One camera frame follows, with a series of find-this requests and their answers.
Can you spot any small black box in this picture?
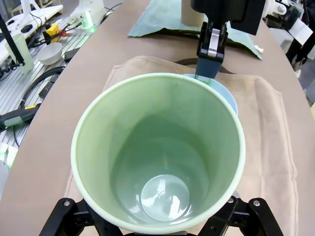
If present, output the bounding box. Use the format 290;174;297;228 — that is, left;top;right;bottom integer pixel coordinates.
64;48;80;61

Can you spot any white platform board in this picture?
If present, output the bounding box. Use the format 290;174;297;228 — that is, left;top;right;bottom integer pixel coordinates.
11;3;63;28

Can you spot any beige cloth mat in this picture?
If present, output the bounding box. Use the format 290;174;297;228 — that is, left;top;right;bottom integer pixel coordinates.
64;55;300;236

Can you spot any yellow switch box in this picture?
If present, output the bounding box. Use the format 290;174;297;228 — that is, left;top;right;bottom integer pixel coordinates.
45;23;61;37

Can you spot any black slanted pole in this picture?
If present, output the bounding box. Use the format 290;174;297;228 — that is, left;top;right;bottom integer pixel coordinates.
0;13;26;67

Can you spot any pale blue bowl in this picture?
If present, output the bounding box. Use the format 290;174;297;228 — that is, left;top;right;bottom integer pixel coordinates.
182;73;239;118

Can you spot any tall brown cup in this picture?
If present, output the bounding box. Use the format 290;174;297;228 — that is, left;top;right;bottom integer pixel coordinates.
181;0;207;27

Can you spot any thick black cable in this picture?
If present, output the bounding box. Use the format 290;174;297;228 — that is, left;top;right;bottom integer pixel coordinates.
19;66;66;109

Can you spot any spare white bowl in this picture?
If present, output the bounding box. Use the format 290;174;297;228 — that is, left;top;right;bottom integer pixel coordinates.
36;42;63;66

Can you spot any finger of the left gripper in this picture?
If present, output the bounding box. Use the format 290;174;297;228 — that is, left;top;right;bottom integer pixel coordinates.
195;21;229;86

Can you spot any teal cloth mat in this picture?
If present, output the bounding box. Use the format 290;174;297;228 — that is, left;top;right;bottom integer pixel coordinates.
127;0;264;61

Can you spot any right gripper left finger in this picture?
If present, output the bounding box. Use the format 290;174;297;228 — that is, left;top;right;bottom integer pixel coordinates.
40;197;124;236

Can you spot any spare pale green cup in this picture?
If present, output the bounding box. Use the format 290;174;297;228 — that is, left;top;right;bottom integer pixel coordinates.
5;33;34;74

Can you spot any grey aluminium profile table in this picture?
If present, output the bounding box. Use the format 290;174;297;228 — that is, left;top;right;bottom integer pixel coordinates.
0;14;92;153

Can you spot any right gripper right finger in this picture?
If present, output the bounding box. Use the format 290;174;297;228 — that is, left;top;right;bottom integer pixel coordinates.
201;195;284;236

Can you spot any black metal bracket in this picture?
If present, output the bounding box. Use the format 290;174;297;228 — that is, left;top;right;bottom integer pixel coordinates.
38;73;59;98

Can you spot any tall pale green cup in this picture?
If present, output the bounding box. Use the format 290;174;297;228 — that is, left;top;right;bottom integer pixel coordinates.
70;72;247;234

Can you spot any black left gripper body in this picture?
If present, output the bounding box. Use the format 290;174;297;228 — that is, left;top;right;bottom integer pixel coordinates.
190;0;266;35

